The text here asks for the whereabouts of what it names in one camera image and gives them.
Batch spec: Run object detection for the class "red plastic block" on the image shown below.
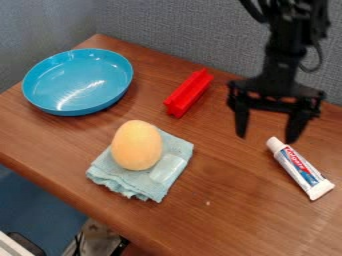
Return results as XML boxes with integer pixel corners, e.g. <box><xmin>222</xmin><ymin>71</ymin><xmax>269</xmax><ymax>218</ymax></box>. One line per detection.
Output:
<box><xmin>164</xmin><ymin>68</ymin><xmax>214</xmax><ymax>118</ymax></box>

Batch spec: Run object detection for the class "light blue folded cloth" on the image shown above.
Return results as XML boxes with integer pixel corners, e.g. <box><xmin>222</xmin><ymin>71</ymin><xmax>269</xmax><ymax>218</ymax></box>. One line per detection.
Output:
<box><xmin>86</xmin><ymin>130</ymin><xmax>194</xmax><ymax>203</ymax></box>

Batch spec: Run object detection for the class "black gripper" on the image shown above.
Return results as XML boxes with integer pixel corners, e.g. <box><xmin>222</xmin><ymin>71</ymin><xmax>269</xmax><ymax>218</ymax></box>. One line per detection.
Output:
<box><xmin>228</xmin><ymin>56</ymin><xmax>325</xmax><ymax>144</ymax></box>

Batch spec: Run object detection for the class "clear small plastic bottle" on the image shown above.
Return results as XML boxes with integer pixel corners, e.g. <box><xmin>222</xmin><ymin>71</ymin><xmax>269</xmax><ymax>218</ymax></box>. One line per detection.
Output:
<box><xmin>150</xmin><ymin>154</ymin><xmax>186</xmax><ymax>184</ymax></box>

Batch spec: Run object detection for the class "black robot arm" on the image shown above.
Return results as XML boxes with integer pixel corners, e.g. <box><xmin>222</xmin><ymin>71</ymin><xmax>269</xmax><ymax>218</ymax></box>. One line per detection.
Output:
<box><xmin>228</xmin><ymin>0</ymin><xmax>331</xmax><ymax>143</ymax></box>

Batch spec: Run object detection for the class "grey stand under table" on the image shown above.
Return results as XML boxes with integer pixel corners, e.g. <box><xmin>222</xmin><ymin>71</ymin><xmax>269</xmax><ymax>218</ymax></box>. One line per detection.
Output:
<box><xmin>62</xmin><ymin>219</ymin><xmax>130</xmax><ymax>256</ymax></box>

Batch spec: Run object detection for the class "white toothpaste tube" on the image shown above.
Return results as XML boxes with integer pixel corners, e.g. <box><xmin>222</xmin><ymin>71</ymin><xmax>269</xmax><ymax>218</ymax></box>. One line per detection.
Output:
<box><xmin>266</xmin><ymin>137</ymin><xmax>336</xmax><ymax>201</ymax></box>

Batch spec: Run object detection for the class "blue plastic plate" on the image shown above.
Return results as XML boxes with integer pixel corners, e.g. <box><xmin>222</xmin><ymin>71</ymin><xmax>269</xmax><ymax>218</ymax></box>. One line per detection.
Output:
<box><xmin>22</xmin><ymin>48</ymin><xmax>134</xmax><ymax>116</ymax></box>

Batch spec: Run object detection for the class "orange egg-shaped sponge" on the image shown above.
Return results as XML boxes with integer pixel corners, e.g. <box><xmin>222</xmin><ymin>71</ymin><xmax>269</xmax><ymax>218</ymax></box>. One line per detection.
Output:
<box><xmin>111</xmin><ymin>120</ymin><xmax>164</xmax><ymax>171</ymax></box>

